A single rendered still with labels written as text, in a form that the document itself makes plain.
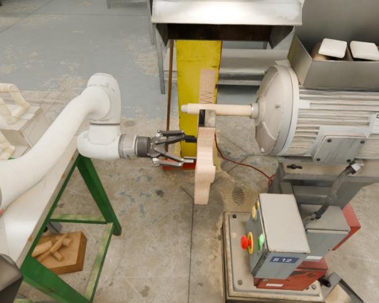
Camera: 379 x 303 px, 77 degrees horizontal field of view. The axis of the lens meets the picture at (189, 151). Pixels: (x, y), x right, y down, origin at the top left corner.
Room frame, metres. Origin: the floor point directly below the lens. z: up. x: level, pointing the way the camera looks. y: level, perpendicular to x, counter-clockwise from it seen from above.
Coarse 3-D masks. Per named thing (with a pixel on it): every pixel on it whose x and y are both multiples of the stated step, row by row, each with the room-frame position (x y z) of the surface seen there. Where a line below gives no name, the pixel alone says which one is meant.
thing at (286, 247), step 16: (272, 208) 0.32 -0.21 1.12; (288, 208) 0.32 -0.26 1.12; (256, 224) 0.30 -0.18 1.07; (272, 224) 0.27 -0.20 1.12; (288, 224) 0.27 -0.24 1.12; (256, 240) 0.27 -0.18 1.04; (272, 240) 0.23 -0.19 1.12; (288, 240) 0.23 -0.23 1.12; (304, 240) 0.23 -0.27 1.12; (256, 256) 0.23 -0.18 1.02; (272, 256) 0.21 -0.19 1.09; (288, 256) 0.21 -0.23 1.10; (304, 256) 0.20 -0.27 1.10; (256, 272) 0.21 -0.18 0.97; (272, 272) 0.21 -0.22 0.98; (288, 272) 0.20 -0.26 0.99
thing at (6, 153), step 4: (4, 148) 0.60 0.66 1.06; (8, 148) 0.60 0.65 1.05; (12, 148) 0.60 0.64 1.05; (0, 152) 0.58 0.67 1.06; (4, 152) 0.58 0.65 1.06; (8, 152) 0.59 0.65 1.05; (12, 152) 0.59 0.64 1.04; (0, 156) 0.56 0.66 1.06; (4, 156) 0.56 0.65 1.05; (8, 156) 0.57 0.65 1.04; (0, 160) 0.55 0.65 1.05
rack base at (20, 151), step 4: (0, 148) 0.63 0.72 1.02; (16, 148) 0.63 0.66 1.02; (20, 148) 0.63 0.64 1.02; (24, 148) 0.63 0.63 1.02; (28, 148) 0.64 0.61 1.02; (16, 152) 0.61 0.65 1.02; (20, 152) 0.61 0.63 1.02; (24, 152) 0.61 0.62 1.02; (12, 156) 0.59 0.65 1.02; (16, 156) 0.59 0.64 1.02; (20, 156) 0.59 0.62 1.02
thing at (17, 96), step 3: (15, 90) 0.76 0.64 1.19; (18, 90) 0.77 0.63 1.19; (12, 93) 0.75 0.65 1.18; (15, 93) 0.76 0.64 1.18; (18, 93) 0.77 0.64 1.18; (12, 96) 0.76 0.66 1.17; (15, 96) 0.76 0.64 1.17; (18, 96) 0.76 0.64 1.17; (21, 96) 0.77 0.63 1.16; (15, 99) 0.75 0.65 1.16; (18, 99) 0.76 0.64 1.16; (21, 99) 0.76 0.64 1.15; (24, 99) 0.78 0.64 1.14; (18, 102) 0.75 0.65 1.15; (21, 102) 0.76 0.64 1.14
